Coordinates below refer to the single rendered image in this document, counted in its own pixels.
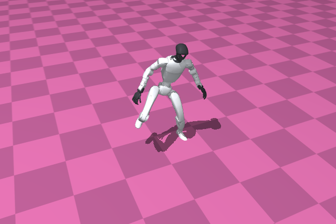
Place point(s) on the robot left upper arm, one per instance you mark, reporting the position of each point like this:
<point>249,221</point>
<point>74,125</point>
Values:
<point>190,66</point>

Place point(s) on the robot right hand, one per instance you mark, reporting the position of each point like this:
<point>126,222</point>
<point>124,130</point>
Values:
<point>137,96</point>

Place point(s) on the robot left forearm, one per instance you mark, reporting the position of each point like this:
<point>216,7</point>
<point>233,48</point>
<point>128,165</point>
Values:
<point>196,79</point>

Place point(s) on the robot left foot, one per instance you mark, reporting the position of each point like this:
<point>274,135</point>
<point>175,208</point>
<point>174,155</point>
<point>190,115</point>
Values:
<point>181,135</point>

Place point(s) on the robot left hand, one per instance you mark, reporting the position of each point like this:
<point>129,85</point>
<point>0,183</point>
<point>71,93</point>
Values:
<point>203,91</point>

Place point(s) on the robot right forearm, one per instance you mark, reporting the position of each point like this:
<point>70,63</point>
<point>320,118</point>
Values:
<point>144,80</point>

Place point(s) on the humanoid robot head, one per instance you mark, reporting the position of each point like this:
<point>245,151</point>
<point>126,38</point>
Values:
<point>181,49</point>

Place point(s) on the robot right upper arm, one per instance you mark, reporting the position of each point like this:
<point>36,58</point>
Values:
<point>161,62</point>

